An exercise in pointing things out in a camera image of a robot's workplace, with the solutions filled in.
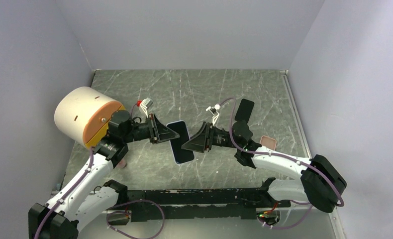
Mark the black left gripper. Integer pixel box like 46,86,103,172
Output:
122,113,179,144

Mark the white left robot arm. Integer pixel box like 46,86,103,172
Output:
28,110,180,239

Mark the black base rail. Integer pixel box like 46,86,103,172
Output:
109,188,291,222

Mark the pink phone case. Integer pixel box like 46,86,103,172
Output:
260,135,277,150

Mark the pink capped small bottle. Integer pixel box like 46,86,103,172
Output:
116,160,127,169

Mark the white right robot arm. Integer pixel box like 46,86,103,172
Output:
182,120,347,213

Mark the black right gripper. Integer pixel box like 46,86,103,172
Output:
182,122,241,153

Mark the blue smartphone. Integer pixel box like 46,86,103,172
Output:
165,120,195,165

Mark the black phone case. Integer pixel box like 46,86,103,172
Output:
234,99,255,123

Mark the beige and orange cylinder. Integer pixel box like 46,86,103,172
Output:
54,87,125,149

